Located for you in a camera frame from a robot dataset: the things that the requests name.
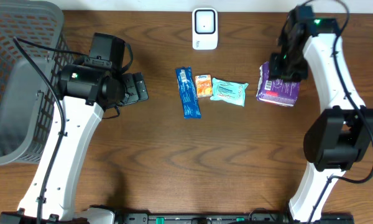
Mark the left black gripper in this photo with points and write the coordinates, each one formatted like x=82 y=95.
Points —
x=135 y=89

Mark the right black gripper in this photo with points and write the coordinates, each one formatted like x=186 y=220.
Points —
x=276 y=73

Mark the purple snack packet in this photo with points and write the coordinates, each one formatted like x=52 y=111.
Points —
x=276 y=91

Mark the blue biscuit packet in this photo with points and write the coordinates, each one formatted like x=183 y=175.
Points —
x=187 y=91

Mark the teal wet wipes packet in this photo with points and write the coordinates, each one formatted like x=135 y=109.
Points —
x=230 y=92

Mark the orange tissue packet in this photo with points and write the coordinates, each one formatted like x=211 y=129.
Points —
x=203 y=85

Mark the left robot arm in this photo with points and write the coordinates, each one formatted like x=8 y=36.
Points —
x=83 y=91

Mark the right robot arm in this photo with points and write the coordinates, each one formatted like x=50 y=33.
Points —
x=343 y=131

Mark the grey plastic mesh basket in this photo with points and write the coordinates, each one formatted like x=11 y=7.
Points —
x=26 y=104

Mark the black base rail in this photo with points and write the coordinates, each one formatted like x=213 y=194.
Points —
x=143 y=218

